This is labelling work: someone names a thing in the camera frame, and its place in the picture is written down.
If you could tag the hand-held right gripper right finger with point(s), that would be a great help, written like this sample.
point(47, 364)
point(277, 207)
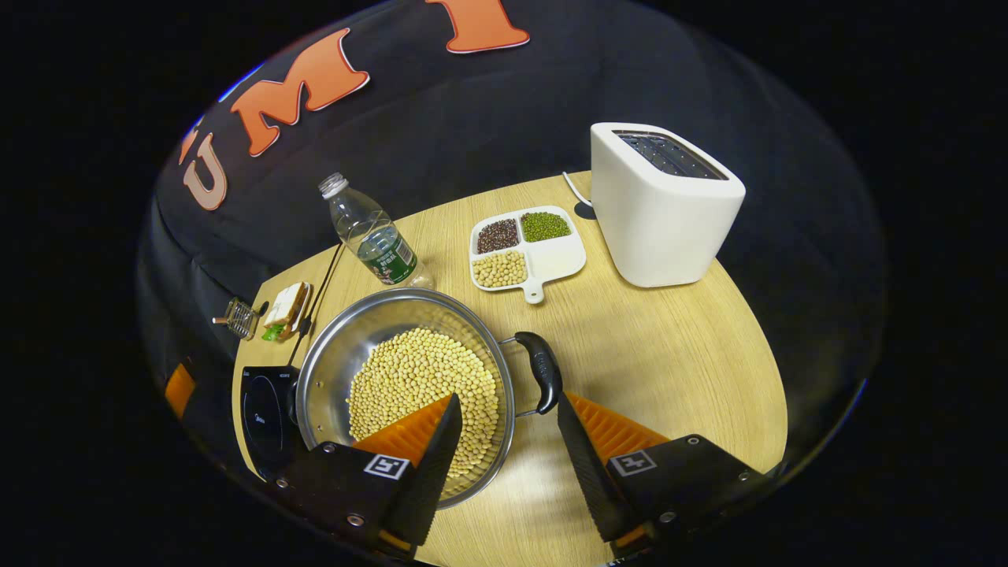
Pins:
point(591, 472)

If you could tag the black backdrop cloth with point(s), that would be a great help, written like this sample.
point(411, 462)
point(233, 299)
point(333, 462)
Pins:
point(472, 118)

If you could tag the large soybean pile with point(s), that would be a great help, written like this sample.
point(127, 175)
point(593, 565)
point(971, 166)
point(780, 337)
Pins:
point(425, 370)

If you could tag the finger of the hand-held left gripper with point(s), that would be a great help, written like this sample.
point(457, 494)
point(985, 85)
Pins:
point(179, 390)

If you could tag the small soybean pile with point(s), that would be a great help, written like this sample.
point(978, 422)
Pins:
point(500, 269)

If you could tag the red bean pile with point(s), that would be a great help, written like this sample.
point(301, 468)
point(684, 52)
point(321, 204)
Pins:
point(498, 236)

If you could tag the white divided plate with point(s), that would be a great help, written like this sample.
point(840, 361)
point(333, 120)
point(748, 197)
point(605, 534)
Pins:
point(561, 256)

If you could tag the clear plastic water bottle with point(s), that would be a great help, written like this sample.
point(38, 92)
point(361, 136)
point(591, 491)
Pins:
point(378, 240)

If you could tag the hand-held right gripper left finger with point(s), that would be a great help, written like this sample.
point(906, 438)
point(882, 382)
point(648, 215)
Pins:
point(429, 480)

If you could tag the black induction cooktop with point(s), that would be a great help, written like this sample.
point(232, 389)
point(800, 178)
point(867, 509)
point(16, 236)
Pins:
point(264, 417)

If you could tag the white toaster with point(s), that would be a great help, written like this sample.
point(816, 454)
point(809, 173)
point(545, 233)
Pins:
point(661, 220)

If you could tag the green mung bean pile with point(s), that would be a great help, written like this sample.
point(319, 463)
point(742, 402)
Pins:
point(545, 227)

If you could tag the stainless steel pot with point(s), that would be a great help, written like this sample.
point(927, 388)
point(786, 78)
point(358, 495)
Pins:
point(346, 354)

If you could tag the small white sandwich plate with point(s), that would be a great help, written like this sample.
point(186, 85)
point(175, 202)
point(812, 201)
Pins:
point(306, 303)

